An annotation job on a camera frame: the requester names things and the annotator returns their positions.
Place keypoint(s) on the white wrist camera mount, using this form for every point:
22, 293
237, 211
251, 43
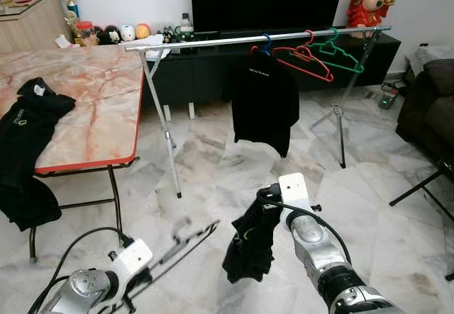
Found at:
294, 190
135, 259

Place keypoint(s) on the dark brown plush doll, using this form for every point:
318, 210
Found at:
102, 37

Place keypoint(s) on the white crumpled cloth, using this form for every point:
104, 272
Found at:
156, 52

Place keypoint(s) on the red gold buddha statue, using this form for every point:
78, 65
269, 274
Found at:
369, 6

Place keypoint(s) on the black TV console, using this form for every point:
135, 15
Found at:
206, 73

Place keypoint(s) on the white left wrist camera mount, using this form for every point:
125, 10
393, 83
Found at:
135, 259

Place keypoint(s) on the blue plastic hanger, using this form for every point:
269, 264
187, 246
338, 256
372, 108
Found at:
269, 41

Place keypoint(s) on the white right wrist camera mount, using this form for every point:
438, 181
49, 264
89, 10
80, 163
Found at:
294, 190

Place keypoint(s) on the black flat television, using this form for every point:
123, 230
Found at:
266, 2

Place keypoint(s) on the pink white packet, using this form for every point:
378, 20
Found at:
65, 42

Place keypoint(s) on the black t-shirt white print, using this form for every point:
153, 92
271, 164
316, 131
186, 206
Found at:
266, 101

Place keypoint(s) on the black white-faced plush doll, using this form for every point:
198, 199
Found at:
113, 35

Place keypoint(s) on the light wooden cabinet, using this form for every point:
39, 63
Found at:
32, 27

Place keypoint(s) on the dark brown fabric sofa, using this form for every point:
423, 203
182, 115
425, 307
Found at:
433, 108

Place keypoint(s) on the orange round doll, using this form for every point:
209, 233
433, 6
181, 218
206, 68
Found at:
142, 31

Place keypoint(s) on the lace covered side table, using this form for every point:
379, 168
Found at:
429, 55

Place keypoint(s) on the red plastic hanger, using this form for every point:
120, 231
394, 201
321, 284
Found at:
303, 53

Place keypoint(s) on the floor power strip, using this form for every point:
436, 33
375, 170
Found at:
389, 100

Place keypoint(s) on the navy garment neon trim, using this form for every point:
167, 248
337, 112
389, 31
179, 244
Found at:
252, 247

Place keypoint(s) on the black knit collar garment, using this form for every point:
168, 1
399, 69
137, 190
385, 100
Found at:
28, 137

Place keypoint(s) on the black folding chair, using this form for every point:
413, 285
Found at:
418, 186

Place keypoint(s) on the green plastic hanger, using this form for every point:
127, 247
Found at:
332, 45

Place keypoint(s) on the small dark metal figurine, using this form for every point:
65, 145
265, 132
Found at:
169, 35

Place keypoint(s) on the marble top folding table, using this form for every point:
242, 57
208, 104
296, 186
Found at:
92, 101

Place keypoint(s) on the black plastic hanger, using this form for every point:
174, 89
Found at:
177, 250

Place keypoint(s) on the white round doll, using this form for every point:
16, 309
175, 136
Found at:
128, 32

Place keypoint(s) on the silver metal clothes rack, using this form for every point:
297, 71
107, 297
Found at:
213, 40

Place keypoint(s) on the clear plastic bottle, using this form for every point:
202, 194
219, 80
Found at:
186, 27

